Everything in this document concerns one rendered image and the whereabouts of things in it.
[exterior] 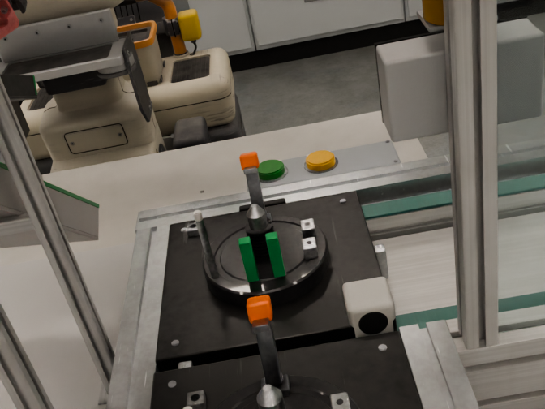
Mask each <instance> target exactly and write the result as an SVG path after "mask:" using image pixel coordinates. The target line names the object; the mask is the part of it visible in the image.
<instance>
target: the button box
mask: <svg viewBox="0 0 545 409"><path fill-rule="evenodd" d="M329 152H331V153H333V154H334V156H335V164H334V166H332V167H331V168H329V169H327V170H321V171H315V170H309V169H308V168H307V164H306V158H307V156H308V155H309V154H308V155H306V156H302V157H294V158H290V159H285V160H278V161H282V162H283V163H284V166H285V173H284V174H283V175H282V176H281V177H279V178H277V179H273V180H262V179H260V186H261V189H263V188H267V187H275V186H281V185H285V184H289V183H297V182H302V181H307V180H312V179H320V178H324V177H328V176H334V175H338V174H346V173H351V172H355V171H360V170H368V169H373V168H377V167H382V166H390V165H395V164H400V163H401V161H400V158H399V156H398V155H397V151H396V149H395V148H394V145H393V142H392V141H391V140H386V141H381V142H377V143H373V144H365V145H359V146H355V147H351V148H346V149H338V150H333V151H329Z"/></svg>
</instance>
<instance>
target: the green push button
mask: <svg viewBox="0 0 545 409"><path fill-rule="evenodd" d="M257 169H258V173H259V178H260V179H262V180H273V179H277V178H279V177H281V176H282V175H283V174H284V173H285V166H284V163H283V162H282V161H278V160H267V161H263V162H261V163H260V164H259V167H258V168H257Z"/></svg>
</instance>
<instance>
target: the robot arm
mask: <svg viewBox="0 0 545 409"><path fill-rule="evenodd" d="M27 4H28V2H27V0H0V40H1V39H2V38H3V37H5V36H6V35H8V34H9V33H10V32H12V31H14V30H15V29H17V28H18V27H19V20H18V18H17V16H16V14H15V12H14V11H16V10H20V11H21V12H22V13H25V11H26V7H27Z"/></svg>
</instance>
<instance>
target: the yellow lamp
mask: <svg viewBox="0 0 545 409"><path fill-rule="evenodd" d="M422 4H423V18H424V19H425V20H426V21H427V22H428V23H430V24H434V25H440V26H444V4H443V0H422Z"/></svg>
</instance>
